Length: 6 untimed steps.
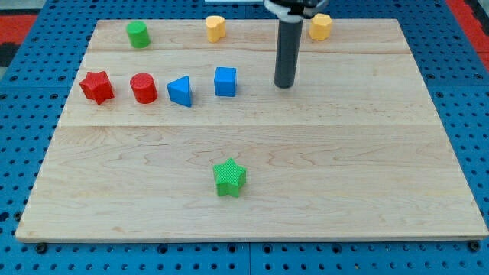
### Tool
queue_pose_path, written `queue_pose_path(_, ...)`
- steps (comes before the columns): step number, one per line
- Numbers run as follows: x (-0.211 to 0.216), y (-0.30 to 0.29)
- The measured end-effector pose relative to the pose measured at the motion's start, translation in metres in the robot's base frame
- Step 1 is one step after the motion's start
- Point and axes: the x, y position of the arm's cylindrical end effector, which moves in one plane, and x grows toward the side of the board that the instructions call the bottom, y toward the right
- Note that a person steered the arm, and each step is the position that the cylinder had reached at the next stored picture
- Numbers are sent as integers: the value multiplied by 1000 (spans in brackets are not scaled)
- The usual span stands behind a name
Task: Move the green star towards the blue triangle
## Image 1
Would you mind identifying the white and black rod mount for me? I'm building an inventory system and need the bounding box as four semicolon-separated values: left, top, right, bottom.
264;0;329;20

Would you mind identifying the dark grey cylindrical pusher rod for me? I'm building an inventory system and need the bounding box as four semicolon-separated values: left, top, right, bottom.
274;20;303;89

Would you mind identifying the blue triangle block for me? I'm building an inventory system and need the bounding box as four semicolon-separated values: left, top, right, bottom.
167;76;192;108

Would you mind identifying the green star block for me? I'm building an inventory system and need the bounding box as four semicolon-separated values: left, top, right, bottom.
213;158;247;198

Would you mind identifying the red star block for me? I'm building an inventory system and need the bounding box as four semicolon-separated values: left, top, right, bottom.
79;71;115;105

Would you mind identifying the yellow hexagon block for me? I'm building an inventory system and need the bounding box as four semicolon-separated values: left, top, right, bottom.
309;13;333;40

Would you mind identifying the yellow heart block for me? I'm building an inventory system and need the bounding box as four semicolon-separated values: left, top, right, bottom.
205;15;226;43

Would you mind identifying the blue cube block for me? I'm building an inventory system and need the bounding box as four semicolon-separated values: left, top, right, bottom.
214;67;237;97

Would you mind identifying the light wooden board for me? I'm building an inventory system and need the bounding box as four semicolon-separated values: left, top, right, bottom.
15;19;488;243

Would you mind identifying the green cylinder block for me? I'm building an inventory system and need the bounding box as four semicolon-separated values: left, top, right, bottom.
126;21;151;48

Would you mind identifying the red cylinder block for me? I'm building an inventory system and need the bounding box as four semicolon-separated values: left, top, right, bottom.
130;73;157;104

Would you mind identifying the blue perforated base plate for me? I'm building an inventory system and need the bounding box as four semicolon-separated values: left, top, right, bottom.
1;1;488;274

